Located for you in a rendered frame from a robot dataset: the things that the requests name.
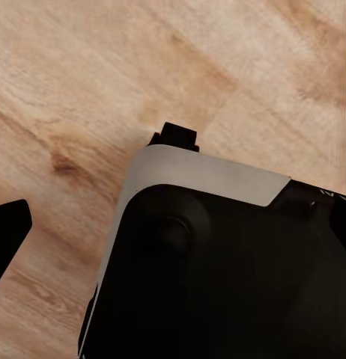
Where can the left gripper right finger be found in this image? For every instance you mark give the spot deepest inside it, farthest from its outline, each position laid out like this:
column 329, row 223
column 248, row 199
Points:
column 337, row 220

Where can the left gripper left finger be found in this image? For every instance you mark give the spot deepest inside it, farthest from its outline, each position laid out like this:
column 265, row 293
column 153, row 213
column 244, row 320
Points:
column 15, row 223

